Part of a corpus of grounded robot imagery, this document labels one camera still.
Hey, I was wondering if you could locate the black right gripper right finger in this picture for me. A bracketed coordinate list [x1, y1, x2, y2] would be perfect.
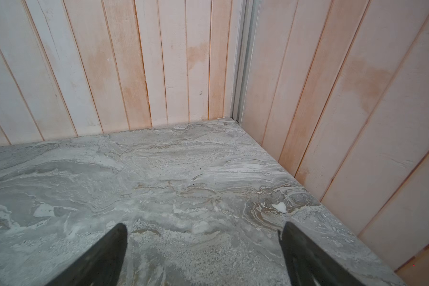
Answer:
[278, 222, 363, 286]

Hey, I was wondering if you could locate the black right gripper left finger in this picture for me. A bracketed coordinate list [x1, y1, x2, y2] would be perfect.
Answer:
[47, 223, 128, 286]

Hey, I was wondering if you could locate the aluminium frame corner post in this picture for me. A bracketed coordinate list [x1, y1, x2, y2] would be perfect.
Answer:
[231, 1, 261, 125]

